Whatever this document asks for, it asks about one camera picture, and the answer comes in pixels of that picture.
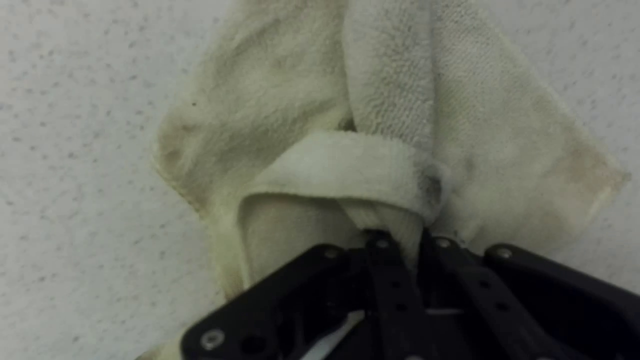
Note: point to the cream cloth towel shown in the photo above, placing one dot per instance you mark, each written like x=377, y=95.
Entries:
x=332, y=100

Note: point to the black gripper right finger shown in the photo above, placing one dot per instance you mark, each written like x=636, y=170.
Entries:
x=481, y=300

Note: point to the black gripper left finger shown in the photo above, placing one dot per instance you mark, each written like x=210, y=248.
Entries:
x=392, y=300

